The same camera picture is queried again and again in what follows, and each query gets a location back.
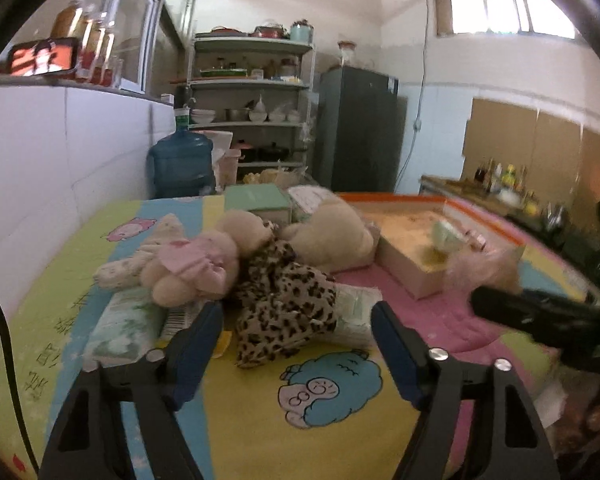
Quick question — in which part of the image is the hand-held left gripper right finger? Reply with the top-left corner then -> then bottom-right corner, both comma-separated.
370,301 -> 563,480

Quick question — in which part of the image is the pink fluffy soft toy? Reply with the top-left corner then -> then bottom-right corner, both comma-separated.
442,247 -> 523,296

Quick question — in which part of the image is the leopard print plush toy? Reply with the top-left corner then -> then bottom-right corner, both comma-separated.
232,240 -> 338,368

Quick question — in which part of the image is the row of condiment bottles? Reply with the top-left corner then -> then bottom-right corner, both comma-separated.
474,157 -> 542,217

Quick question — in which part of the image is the cream plush bear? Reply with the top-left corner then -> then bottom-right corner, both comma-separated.
280,195 -> 376,273

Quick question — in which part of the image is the teal pot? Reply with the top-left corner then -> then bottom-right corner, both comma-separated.
290,20 -> 315,44

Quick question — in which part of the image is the green cardboard box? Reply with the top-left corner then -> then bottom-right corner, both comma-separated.
224,184 -> 292,225

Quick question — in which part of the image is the light green soft toy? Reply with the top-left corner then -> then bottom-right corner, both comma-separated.
432,221 -> 465,255

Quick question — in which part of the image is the white floral printed pack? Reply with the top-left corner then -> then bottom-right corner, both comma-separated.
286,186 -> 333,223

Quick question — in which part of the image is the sliding glass window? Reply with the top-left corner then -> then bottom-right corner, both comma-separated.
100,0 -> 183,97

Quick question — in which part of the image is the cartoon printed blanket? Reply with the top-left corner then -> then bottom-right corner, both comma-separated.
0,192 -> 600,480

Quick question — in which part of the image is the dark refrigerator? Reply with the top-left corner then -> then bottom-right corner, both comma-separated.
317,65 -> 402,193

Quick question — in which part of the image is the green tissue pack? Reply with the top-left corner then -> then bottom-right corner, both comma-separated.
330,282 -> 382,350
85,292 -> 201,366

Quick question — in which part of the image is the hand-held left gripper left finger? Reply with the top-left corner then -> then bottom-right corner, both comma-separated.
37,300 -> 226,480

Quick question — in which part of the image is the white cardboard carton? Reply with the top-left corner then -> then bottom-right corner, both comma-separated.
192,130 -> 234,187

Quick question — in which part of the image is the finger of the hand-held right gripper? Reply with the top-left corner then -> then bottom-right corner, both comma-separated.
470,285 -> 600,357

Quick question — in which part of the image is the white floral plush toy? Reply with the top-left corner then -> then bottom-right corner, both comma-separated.
94,212 -> 186,291

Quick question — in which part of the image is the pink plastic bin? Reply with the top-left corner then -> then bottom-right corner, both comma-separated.
217,150 -> 242,187

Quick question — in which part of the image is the green tray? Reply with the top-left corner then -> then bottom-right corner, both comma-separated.
199,67 -> 249,79

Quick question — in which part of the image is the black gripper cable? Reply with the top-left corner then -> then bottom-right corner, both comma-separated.
0,274 -> 42,480

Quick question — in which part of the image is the plastic bag of food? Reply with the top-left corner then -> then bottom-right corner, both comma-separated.
242,167 -> 317,192

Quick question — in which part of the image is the blue water jug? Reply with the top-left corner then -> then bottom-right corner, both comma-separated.
147,110 -> 216,199

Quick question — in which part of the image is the orange rimmed cardboard box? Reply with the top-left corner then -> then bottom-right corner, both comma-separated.
337,191 -> 526,301

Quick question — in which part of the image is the wall power cable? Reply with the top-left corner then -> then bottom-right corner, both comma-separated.
394,0 -> 432,192

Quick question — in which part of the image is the black wok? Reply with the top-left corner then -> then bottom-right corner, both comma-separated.
256,142 -> 307,164

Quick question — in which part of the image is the cardboard sheet on wall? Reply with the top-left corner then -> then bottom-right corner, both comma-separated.
461,97 -> 600,202

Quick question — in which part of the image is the metal shelf rack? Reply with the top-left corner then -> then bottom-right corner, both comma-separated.
192,35 -> 316,183

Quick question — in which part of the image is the smartphone with lit screen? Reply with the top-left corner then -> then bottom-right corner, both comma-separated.
7,37 -> 79,79

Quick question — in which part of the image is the red pot with glass lid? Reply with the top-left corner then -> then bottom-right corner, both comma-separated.
252,20 -> 288,40

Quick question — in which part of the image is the kitchen counter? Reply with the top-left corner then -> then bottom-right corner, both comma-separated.
419,174 -> 600,261

